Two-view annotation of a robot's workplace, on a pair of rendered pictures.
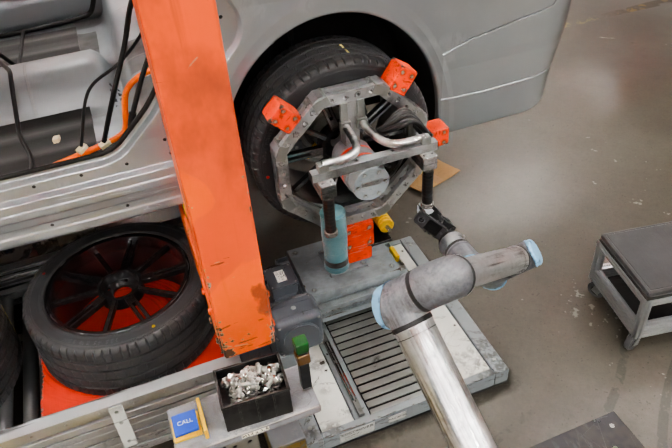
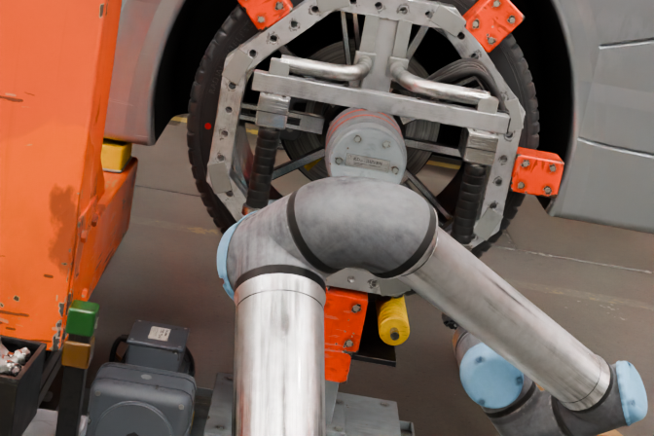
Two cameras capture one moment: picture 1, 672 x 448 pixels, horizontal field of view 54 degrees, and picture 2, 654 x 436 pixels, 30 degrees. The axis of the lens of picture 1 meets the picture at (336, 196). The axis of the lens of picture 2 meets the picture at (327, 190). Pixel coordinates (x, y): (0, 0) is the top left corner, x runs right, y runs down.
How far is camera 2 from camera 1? 105 cm
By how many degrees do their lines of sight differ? 27
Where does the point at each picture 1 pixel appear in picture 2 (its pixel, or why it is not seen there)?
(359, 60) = not seen: outside the picture
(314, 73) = not seen: outside the picture
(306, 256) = not seen: hidden behind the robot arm
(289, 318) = (127, 383)
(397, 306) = (260, 232)
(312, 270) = not seen: hidden behind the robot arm
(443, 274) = (365, 188)
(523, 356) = not seen: outside the picture
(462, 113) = (615, 189)
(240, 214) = (81, 12)
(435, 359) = (280, 345)
